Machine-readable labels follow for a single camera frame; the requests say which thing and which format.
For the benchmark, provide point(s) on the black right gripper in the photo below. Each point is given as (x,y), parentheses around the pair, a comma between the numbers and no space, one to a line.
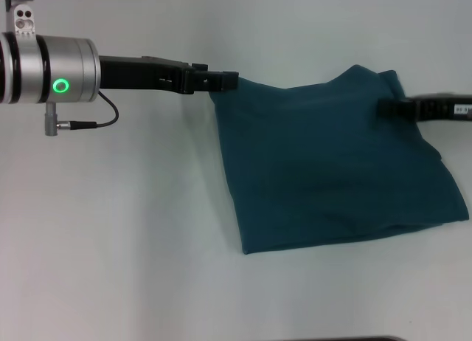
(442,106)

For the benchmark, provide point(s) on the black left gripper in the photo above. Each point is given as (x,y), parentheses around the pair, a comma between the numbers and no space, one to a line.
(140,74)

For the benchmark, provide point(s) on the teal blue printed t-shirt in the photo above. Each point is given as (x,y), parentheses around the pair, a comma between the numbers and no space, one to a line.
(332,164)

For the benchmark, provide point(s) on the dark grey flat panel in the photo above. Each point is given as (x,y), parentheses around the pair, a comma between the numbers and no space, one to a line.
(332,339)

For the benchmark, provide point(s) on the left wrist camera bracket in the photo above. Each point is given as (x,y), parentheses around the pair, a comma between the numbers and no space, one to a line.
(24,21)

